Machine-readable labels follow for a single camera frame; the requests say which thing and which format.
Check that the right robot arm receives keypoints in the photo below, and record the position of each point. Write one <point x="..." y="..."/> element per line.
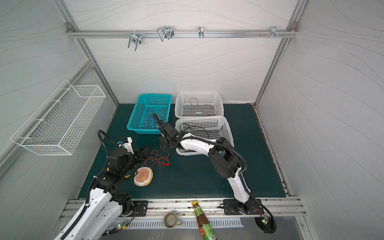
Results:
<point x="227" y="162"/>

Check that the small metal clip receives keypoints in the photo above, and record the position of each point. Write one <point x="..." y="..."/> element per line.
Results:
<point x="201" y="32"/>

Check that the metal bracket hook right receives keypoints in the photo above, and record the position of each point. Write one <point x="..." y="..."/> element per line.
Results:
<point x="273" y="34"/>

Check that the white basket far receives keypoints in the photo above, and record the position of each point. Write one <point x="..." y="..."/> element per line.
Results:
<point x="198" y="104"/>

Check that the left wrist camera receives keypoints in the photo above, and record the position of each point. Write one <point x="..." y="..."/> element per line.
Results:
<point x="127" y="144"/>

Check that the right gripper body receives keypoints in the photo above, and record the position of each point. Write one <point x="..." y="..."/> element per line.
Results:
<point x="164" y="129"/>

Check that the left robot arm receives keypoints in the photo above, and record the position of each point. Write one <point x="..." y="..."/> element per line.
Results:
<point x="104" y="203"/>

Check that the sauce bottle green label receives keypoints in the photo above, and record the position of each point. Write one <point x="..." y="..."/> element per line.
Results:
<point x="203" y="223"/>

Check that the metal u-bolt hook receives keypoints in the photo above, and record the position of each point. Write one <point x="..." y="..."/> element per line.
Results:
<point x="135" y="40"/>

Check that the metal double hook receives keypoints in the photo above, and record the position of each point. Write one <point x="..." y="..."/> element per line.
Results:
<point x="165" y="32"/>

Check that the teal plastic basket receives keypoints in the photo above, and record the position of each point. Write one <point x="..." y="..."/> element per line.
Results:
<point x="141" y="120"/>

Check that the metal cup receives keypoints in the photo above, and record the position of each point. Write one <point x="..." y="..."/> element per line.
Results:
<point x="171" y="220"/>

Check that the white basket near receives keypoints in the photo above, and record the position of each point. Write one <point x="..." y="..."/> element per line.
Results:
<point x="211" y="128"/>

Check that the metal cross rail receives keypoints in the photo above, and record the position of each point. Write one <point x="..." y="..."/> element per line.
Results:
<point x="179" y="34"/>

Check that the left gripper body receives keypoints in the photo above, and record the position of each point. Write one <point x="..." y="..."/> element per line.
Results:
<point x="139" y="158"/>

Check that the white wire wall basket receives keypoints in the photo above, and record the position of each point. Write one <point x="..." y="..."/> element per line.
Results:
<point x="58" y="125"/>

